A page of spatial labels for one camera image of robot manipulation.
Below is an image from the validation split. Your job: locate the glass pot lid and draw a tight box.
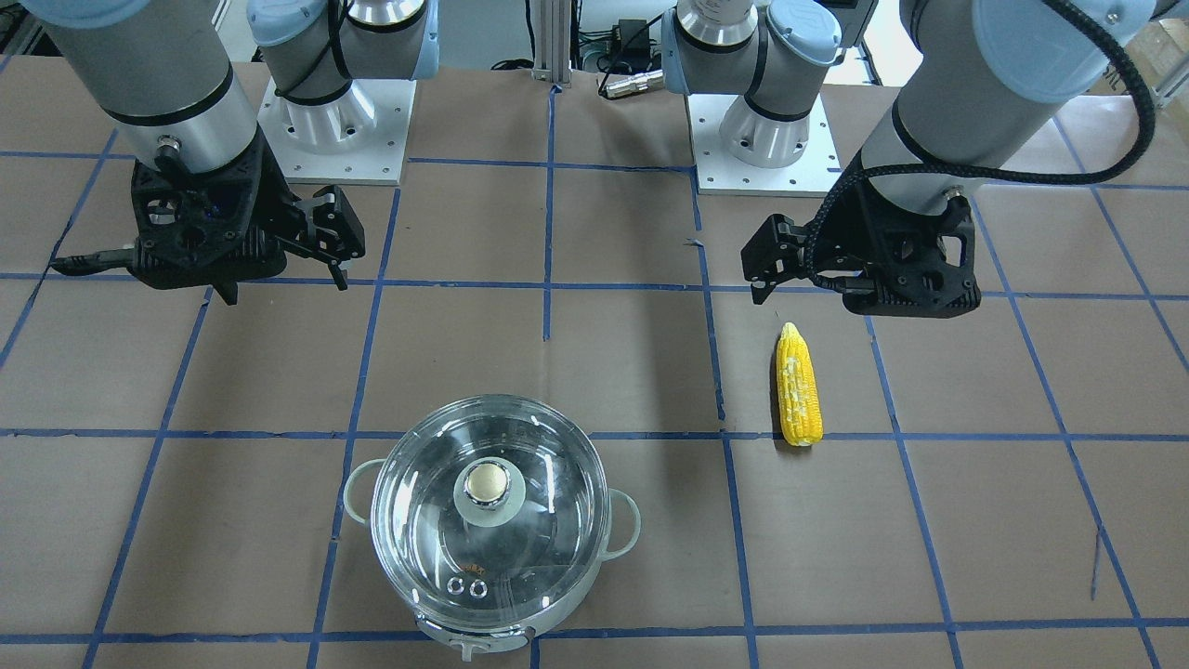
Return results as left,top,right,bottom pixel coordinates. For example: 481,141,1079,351
360,395,621,635

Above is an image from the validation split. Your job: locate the aluminium frame post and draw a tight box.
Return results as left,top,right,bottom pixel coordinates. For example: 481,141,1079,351
529,1,577,89

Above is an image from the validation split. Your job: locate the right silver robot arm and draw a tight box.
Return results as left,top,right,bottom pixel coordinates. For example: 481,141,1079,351
26,1,440,305

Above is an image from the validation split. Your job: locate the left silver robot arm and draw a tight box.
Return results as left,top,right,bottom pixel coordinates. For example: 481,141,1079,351
660,1,1185,318

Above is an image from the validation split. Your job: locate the white cooking pot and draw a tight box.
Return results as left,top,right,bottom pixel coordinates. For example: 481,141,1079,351
344,454,642,661

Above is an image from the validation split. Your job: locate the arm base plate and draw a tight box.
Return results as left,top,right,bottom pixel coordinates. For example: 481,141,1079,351
258,80,419,187
686,90,843,198

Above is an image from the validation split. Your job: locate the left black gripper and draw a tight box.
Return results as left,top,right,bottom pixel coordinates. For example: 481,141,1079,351
740,171,982,318

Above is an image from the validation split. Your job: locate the yellow corn cob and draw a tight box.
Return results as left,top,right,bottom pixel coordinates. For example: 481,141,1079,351
774,322,825,446

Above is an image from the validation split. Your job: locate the black power adapter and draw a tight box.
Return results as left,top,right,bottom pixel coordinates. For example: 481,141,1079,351
608,19,653,59

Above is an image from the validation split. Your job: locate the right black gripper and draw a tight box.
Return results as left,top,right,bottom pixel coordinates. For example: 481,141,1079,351
128,130,369,307

